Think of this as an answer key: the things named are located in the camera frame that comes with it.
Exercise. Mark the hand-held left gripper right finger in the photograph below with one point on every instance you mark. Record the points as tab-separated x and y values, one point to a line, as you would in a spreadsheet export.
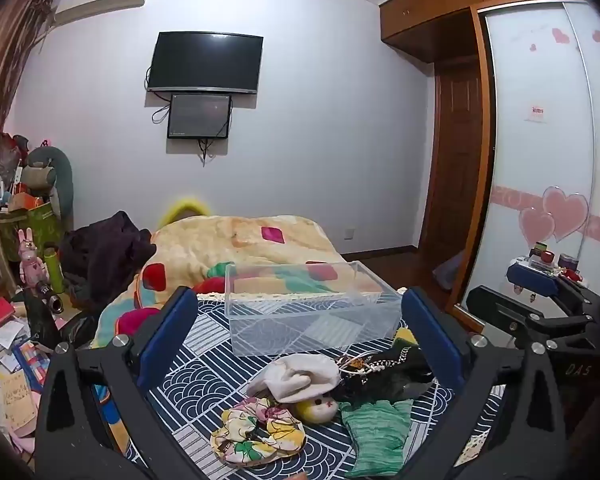
434	336

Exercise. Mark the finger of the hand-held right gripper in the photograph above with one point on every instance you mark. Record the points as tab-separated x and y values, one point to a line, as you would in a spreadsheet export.
532	281
497	312

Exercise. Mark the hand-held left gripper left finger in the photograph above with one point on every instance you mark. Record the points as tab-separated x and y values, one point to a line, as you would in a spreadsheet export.
166	336

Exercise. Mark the white soft cloth hat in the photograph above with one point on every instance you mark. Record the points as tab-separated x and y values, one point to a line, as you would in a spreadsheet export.
300	372

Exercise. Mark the red tape roll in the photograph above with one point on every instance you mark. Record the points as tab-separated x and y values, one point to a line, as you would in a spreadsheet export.
547	256

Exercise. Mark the purple cup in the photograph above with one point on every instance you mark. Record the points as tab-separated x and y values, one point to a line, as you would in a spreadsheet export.
568	261

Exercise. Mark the blue patterned bed sheet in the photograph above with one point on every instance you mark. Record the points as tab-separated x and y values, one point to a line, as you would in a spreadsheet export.
205	360

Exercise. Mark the dark green floral cloth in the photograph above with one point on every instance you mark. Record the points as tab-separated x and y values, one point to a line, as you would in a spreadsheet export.
400	370

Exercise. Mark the pink heart stickers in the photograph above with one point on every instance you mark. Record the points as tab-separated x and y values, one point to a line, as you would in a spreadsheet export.
567	210

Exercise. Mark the yellow patchwork fleece blanket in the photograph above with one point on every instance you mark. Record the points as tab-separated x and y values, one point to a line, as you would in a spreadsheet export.
205	245

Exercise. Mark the dark clothing pile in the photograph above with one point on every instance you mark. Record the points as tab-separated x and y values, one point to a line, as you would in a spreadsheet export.
105	255

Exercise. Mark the white sliding wardrobe door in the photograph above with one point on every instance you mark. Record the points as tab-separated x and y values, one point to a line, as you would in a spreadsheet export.
535	170

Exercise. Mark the green knitted cloth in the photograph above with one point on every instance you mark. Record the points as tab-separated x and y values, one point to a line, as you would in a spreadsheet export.
377	437

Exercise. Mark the black bag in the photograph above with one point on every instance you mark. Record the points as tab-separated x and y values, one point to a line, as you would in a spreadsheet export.
42	325

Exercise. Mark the clear plastic storage box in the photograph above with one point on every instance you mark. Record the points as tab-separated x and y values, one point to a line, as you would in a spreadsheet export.
310	322

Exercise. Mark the yellow plush pillow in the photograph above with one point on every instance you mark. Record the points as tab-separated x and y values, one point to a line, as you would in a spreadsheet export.
180	210

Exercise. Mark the green cardboard tube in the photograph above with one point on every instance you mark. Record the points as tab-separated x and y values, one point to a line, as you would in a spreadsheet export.
54	270

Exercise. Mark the floral fabric scrunchie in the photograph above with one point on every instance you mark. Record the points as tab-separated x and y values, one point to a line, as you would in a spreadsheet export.
257	430

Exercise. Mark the yellow plush doll head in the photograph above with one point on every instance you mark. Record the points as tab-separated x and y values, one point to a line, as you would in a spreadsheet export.
320	407

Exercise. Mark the wooden room door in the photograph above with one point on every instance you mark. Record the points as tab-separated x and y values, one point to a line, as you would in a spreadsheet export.
452	170

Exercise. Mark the pink rabbit toy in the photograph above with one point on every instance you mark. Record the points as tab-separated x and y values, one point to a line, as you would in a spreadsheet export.
31	262

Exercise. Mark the pile of papers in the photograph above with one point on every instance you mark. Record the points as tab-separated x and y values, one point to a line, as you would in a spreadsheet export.
15	385

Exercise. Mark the white paper notice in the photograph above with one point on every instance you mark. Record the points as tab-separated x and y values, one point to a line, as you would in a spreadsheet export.
535	113

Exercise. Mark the green paper bag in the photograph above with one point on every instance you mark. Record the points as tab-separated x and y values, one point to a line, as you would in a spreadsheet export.
37	227

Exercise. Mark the grey green plush toy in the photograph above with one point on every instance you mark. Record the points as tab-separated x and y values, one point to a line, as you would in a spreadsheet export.
60	180

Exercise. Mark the wooden overhead cabinet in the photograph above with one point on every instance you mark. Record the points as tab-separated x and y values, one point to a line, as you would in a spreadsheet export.
425	15

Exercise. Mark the brown curtain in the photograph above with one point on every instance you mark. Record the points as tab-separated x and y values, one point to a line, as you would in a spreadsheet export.
5	70

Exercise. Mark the white wall outlet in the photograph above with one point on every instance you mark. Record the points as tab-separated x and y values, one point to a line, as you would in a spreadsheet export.
349	233

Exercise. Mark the small black wall monitor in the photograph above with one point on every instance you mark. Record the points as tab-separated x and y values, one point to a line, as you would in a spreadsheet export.
199	116

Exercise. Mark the black wall television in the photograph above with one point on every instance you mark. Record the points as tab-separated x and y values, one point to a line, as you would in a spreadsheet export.
205	62

